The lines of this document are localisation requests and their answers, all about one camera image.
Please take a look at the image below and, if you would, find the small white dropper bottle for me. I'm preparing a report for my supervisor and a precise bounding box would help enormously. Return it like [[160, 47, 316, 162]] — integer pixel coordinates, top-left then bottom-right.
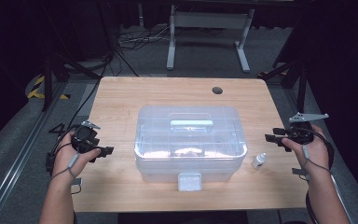
[[251, 152, 267, 170]]

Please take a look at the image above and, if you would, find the person's left hand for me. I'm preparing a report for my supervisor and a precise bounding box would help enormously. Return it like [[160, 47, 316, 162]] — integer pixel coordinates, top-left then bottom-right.
[[51, 130, 102, 184]]

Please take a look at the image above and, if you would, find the clear plastic storage box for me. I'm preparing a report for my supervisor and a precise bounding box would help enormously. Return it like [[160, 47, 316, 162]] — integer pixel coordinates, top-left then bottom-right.
[[133, 105, 249, 192]]

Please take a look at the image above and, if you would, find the white metal desk frame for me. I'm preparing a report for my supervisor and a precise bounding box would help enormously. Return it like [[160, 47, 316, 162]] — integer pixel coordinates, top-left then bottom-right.
[[166, 4, 255, 74]]

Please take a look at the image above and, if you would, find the person's right hand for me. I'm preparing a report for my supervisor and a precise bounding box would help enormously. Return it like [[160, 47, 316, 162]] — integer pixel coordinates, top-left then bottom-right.
[[281, 124, 331, 174]]

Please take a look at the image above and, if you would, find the grey right wrist strap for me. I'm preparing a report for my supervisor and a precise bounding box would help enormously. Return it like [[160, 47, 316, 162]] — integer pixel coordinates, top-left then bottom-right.
[[301, 144, 331, 174]]

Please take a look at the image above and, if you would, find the grey wrist strap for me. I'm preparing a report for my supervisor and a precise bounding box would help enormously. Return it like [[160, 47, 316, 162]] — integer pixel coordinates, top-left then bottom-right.
[[49, 151, 82, 182], [301, 144, 331, 174]]

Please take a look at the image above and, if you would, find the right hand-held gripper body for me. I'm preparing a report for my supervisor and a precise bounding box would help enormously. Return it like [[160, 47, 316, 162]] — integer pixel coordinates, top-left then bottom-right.
[[287, 112, 330, 146]]

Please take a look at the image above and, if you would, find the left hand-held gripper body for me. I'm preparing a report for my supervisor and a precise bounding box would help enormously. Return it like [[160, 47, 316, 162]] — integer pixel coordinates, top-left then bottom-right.
[[71, 120, 101, 153]]

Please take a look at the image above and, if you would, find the tangle of floor cables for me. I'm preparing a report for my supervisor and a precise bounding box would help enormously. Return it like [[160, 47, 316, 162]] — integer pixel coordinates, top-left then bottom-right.
[[117, 26, 172, 51]]

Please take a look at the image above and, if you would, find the aluminium floor rail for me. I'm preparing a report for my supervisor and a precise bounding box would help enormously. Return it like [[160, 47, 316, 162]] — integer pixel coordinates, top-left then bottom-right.
[[0, 82, 68, 224]]

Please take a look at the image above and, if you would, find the yellow black hazard tape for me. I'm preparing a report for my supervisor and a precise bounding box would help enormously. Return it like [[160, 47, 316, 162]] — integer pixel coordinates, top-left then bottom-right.
[[27, 75, 71, 101]]

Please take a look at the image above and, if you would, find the grey table edge clamp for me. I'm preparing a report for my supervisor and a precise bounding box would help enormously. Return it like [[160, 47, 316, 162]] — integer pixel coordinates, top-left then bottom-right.
[[70, 177, 84, 194], [292, 167, 310, 182]]

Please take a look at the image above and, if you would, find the black metal stand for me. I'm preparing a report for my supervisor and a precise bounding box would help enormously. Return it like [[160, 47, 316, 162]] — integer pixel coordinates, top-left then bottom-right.
[[257, 59, 312, 114], [41, 52, 103, 112]]

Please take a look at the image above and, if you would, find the grey left wrist strap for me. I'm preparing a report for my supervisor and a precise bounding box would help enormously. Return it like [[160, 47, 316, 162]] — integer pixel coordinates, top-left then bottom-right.
[[49, 151, 82, 182]]

